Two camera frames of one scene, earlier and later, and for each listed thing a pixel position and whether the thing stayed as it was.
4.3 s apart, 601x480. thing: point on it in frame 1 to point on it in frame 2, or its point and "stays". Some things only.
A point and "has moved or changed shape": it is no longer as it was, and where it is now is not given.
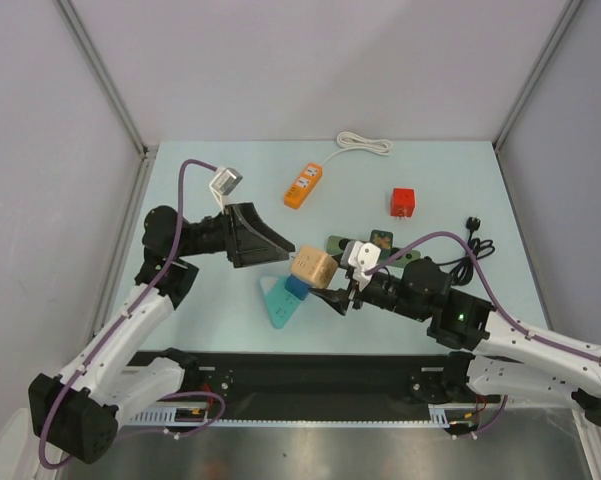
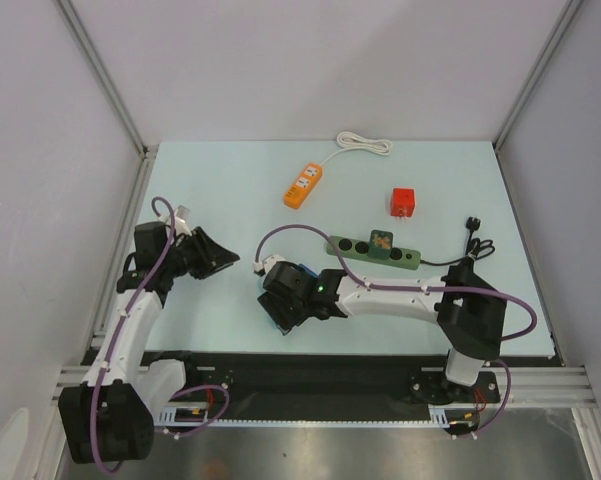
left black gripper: x=247 y=241 to x=211 y=256
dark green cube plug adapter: x=382 y=239 stays
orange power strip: x=304 y=186 stays
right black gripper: x=355 y=291 to x=278 y=310
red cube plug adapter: x=403 y=202 stays
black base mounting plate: x=323 y=379 stays
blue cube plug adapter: x=296 y=287 has moved or changed shape
